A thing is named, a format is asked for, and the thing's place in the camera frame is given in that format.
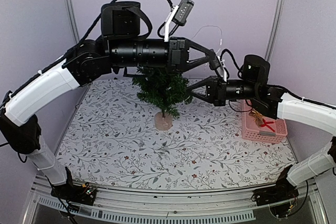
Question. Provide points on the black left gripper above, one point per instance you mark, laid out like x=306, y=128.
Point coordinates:
x=178, y=53

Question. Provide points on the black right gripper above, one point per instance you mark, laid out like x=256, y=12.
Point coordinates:
x=217, y=89

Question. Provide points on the small green christmas tree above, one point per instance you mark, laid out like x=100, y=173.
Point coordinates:
x=163, y=90

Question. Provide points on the pink plastic basket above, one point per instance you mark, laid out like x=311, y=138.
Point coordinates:
x=250, y=131

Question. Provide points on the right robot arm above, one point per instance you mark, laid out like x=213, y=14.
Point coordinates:
x=275, y=102

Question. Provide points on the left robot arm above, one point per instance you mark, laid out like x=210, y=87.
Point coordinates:
x=121, y=45

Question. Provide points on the gold star tree topper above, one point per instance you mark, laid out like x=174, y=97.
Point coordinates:
x=256, y=115

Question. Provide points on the gold bell ornament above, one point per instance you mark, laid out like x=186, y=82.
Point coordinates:
x=259, y=122

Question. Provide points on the red ribbon bow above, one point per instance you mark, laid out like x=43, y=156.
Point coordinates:
x=267, y=124

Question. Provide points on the floral patterned table mat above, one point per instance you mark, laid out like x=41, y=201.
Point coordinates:
x=112, y=140

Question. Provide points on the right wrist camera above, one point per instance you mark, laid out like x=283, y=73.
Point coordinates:
x=222, y=71

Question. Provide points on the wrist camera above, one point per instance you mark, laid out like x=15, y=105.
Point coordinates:
x=222, y=71
x=177, y=18

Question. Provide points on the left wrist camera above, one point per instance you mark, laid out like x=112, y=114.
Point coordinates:
x=177, y=18

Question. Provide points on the front aluminium rail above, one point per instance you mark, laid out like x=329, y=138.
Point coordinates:
x=130, y=205

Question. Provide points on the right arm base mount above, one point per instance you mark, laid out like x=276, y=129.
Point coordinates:
x=281, y=199

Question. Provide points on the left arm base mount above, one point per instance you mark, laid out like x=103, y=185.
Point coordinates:
x=83, y=194

